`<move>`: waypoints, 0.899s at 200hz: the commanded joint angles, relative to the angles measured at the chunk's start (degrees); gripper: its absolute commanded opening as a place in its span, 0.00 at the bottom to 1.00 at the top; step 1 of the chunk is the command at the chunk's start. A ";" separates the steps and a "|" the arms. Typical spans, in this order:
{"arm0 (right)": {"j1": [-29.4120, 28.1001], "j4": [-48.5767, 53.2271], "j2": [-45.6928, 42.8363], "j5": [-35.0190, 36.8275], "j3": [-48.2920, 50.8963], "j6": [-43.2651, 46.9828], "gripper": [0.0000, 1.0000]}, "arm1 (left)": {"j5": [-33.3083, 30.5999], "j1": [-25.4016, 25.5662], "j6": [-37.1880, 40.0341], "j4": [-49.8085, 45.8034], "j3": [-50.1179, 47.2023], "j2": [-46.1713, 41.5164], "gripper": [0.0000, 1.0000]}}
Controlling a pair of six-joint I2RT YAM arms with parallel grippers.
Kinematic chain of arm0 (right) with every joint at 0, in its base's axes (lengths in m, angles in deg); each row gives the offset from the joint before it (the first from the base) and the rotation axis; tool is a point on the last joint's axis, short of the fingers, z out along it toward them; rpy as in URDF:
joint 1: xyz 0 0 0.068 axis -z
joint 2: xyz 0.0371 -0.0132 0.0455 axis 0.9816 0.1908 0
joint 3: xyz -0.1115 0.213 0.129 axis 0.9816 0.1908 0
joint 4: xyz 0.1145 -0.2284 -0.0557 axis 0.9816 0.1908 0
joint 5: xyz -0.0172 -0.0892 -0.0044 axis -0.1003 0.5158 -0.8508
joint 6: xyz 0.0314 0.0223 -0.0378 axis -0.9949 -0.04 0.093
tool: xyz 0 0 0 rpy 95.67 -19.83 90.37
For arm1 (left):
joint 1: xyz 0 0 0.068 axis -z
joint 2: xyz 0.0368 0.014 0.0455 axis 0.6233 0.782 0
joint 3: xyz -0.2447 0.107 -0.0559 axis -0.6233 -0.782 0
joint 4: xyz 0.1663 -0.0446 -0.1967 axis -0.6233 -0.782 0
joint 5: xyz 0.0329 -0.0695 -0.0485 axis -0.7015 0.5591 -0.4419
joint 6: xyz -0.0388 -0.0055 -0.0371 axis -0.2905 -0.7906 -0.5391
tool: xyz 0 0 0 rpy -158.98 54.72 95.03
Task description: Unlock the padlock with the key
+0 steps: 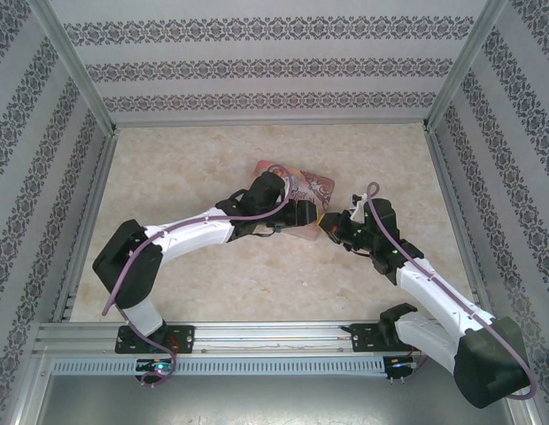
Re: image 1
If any aluminium frame post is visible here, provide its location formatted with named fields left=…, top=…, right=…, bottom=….
left=422, top=0, right=513, bottom=132
left=35, top=0, right=120, bottom=136

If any grey slotted cable duct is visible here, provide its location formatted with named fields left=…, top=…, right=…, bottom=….
left=50, top=357, right=386, bottom=378

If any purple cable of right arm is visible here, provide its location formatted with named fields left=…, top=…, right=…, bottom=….
left=366, top=182, right=537, bottom=399

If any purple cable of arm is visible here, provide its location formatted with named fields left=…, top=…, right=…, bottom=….
left=366, top=182, right=537, bottom=399
left=101, top=164, right=302, bottom=387

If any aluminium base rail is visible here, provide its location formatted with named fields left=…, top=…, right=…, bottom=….
left=33, top=321, right=510, bottom=356

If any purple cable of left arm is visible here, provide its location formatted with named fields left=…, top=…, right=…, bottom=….
left=101, top=164, right=302, bottom=387

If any aluminium side rail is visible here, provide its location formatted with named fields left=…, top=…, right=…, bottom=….
left=424, top=126, right=495, bottom=320
left=55, top=130, right=120, bottom=322

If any pink illustrated book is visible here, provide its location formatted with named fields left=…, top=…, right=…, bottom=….
left=251, top=159, right=337, bottom=243

